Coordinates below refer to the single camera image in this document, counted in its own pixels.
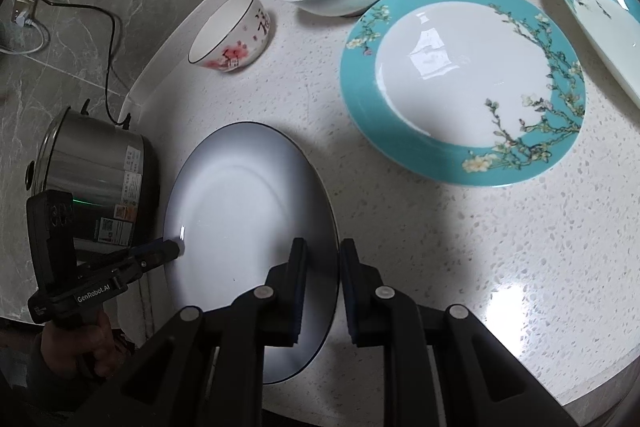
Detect black power cable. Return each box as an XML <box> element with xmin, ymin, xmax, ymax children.
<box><xmin>30</xmin><ymin>0</ymin><xmax>132</xmax><ymax>128</ymax></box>

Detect teal floral plate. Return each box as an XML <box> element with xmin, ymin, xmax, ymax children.
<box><xmin>564</xmin><ymin>0</ymin><xmax>640</xmax><ymax>106</ymax></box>
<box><xmin>340</xmin><ymin>0</ymin><xmax>587</xmax><ymax>186</ymax></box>

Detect grey plate dark rim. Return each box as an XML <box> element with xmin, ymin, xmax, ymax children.
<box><xmin>164</xmin><ymin>122</ymin><xmax>338</xmax><ymax>384</ymax></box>

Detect white cable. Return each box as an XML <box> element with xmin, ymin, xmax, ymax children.
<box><xmin>0</xmin><ymin>18</ymin><xmax>51</xmax><ymax>56</ymax></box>

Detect left hand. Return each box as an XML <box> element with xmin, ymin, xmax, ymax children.
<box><xmin>40</xmin><ymin>310</ymin><xmax>122</xmax><ymax>377</ymax></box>

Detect small bowl red flowers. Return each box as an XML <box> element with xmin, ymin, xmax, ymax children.
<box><xmin>188</xmin><ymin>0</ymin><xmax>271</xmax><ymax>72</ymax></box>

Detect stainless steel cooker pot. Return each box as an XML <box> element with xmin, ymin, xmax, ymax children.
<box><xmin>25</xmin><ymin>107</ymin><xmax>160</xmax><ymax>254</ymax></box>

